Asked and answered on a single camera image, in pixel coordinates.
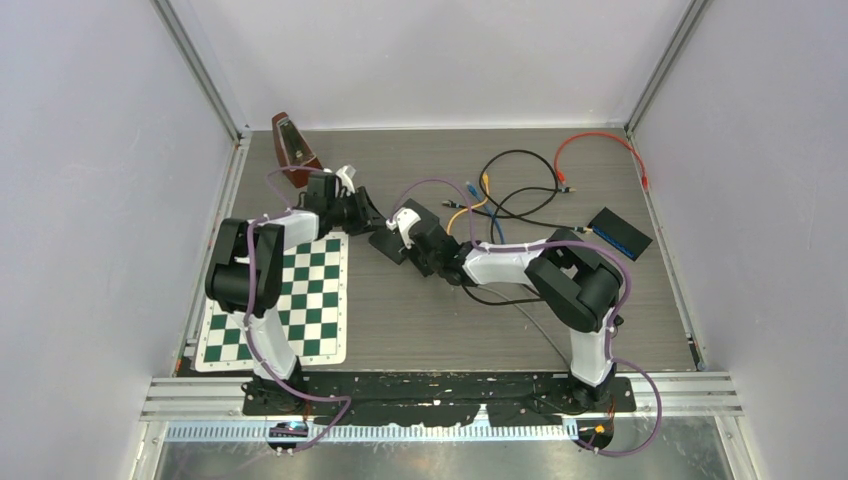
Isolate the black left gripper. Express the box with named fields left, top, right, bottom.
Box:
left=330, top=189, right=391, bottom=239

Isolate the dark grey network switch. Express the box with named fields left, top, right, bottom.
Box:
left=368, top=199, right=440, bottom=265

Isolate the blue ethernet cable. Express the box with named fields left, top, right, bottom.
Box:
left=463, top=180, right=506, bottom=245

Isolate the black blue network switch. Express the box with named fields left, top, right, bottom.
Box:
left=588, top=207, right=653, bottom=261

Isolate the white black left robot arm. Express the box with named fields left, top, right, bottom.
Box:
left=205, top=165, right=385, bottom=414

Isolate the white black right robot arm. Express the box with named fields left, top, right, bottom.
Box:
left=397, top=216, right=629, bottom=411

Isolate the green white chessboard mat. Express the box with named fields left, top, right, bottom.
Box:
left=192, top=232, right=349, bottom=373

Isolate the brown wooden metronome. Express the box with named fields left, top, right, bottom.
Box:
left=272, top=112, right=322, bottom=169

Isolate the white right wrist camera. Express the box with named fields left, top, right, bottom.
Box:
left=386, top=207, right=421, bottom=250

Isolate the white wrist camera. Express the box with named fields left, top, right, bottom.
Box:
left=335, top=164, right=357, bottom=198
left=386, top=207, right=421, bottom=250

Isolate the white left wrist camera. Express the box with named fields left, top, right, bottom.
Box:
left=335, top=164, right=357, bottom=198

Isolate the yellow ethernet cable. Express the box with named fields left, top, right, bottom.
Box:
left=447, top=172, right=492, bottom=236

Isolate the short black ethernet cable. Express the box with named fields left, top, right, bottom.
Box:
left=476, top=150, right=576, bottom=222

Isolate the red ethernet cable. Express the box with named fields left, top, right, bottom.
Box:
left=553, top=132, right=649, bottom=192

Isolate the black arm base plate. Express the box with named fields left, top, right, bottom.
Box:
left=241, top=371, right=636, bottom=427

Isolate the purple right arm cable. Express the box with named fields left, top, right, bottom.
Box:
left=389, top=178, right=664, bottom=460

